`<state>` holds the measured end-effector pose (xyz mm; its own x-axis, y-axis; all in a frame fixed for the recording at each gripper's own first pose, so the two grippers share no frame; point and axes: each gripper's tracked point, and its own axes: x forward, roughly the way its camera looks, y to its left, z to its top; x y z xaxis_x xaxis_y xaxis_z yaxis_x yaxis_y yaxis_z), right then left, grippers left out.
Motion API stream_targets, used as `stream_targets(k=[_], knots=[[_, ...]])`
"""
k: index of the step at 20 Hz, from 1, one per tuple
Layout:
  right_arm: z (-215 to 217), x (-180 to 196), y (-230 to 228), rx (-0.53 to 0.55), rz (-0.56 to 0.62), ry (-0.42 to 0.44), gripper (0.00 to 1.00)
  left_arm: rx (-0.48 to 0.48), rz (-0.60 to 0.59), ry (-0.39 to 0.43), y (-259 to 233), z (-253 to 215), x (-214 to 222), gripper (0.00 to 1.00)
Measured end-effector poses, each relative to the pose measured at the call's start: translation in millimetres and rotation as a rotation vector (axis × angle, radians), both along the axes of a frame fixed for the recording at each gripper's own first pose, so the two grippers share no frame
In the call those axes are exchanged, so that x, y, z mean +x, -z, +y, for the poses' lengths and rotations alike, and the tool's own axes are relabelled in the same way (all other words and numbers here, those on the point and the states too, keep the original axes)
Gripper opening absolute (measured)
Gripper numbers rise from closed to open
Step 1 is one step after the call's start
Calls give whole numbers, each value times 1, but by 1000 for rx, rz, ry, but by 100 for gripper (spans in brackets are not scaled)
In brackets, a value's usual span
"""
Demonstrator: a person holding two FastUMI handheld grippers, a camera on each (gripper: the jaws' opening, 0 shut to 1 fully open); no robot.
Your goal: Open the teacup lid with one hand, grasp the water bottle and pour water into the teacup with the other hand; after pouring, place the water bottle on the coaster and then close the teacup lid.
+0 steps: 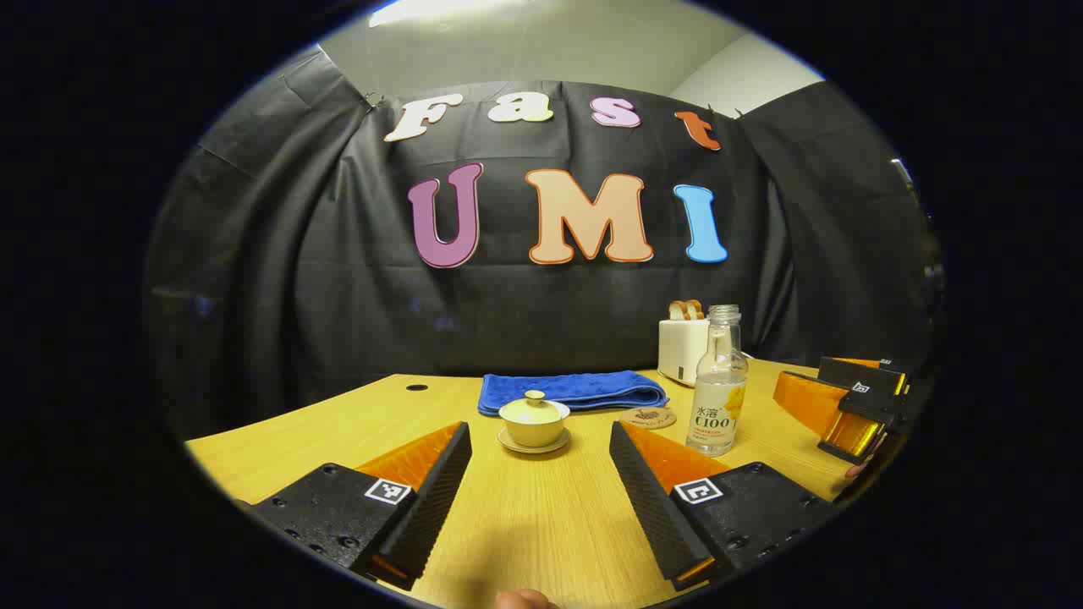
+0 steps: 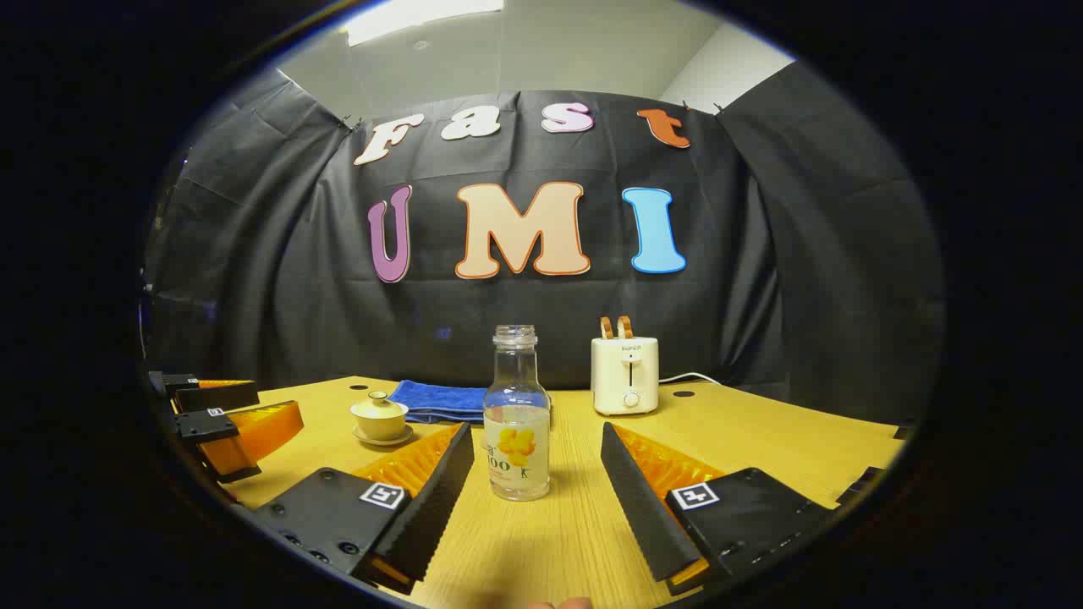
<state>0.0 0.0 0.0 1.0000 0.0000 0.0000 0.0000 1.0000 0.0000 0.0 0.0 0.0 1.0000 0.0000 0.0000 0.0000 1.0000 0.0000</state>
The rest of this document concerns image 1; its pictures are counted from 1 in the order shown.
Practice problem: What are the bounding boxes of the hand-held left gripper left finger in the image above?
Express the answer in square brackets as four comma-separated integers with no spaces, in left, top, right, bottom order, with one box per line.
[239,420,473,591]

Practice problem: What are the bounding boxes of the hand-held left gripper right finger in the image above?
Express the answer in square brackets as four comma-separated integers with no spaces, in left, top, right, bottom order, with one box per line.
[609,420,838,593]

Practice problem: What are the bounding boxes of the round brown coaster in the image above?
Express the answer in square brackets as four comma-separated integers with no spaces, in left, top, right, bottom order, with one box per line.
[619,407,678,431]

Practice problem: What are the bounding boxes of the clear glass water bottle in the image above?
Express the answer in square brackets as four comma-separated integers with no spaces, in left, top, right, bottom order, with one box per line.
[685,304,750,458]

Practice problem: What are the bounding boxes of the yellow ceramic teacup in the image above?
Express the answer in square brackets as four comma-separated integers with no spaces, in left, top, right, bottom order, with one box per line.
[503,419,568,447]

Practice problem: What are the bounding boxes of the yellow ceramic saucer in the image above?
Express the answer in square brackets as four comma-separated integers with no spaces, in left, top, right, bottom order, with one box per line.
[497,427,572,455]

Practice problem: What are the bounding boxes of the blue folded towel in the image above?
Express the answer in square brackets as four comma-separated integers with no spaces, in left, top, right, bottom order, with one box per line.
[477,370,669,417]

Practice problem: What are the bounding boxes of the cream white toaster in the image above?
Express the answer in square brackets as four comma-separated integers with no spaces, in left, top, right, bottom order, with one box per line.
[657,318,713,388]

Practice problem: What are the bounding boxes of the black backdrop cloth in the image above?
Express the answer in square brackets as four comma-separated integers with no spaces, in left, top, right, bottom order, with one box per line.
[144,47,944,441]

